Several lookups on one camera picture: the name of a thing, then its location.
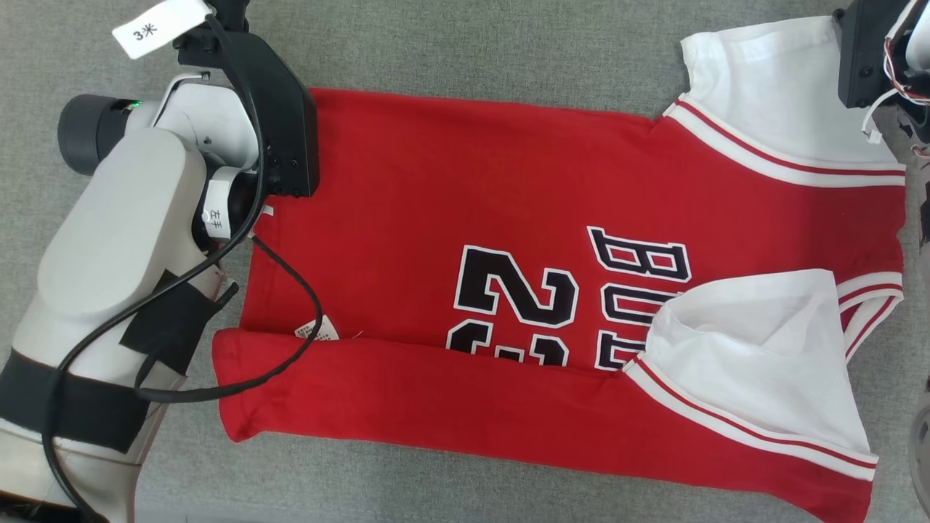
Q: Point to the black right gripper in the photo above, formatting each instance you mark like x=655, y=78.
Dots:
x=864, y=51

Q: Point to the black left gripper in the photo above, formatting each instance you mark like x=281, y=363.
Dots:
x=287, y=131

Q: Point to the red jersey number 23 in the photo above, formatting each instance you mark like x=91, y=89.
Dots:
x=407, y=203

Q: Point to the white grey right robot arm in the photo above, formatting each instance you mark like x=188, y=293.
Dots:
x=919, y=43

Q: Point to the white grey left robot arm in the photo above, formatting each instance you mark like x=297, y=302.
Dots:
x=116, y=240

